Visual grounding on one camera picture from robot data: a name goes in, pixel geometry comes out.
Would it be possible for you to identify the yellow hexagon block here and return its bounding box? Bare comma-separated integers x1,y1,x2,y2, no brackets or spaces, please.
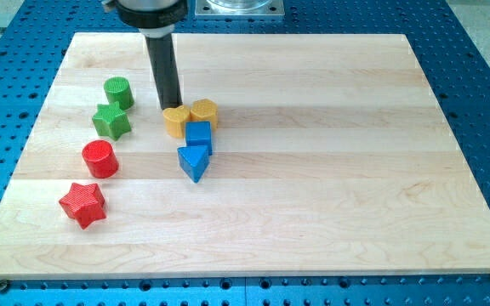
191,99,219,131

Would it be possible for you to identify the yellow heart block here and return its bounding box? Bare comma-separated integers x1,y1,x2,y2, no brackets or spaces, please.
162,105,191,139

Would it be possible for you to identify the blue perforated metal table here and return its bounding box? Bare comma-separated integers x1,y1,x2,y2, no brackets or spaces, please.
0,1,490,305

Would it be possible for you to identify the red star block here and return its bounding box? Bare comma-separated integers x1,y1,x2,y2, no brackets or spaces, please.
59,183,106,230

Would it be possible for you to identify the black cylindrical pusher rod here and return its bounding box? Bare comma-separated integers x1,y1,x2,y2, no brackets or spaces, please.
145,34,182,110

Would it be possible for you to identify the green star block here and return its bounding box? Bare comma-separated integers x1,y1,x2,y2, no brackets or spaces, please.
92,101,132,140

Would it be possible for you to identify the blue triangle block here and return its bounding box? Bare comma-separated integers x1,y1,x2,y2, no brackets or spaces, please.
177,144,209,184

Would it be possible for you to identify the light wooden board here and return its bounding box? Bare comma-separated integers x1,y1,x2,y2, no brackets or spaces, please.
0,32,490,280

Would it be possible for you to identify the green cylinder block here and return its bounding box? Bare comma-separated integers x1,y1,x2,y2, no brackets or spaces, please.
103,76,134,111

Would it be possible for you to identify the blue cube block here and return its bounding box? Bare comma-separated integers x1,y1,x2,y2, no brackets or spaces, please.
185,122,213,156

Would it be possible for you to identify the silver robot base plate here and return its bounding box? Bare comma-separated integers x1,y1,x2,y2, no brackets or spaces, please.
195,0,285,19

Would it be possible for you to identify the red cylinder block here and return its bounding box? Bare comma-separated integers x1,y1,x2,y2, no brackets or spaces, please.
82,140,119,179

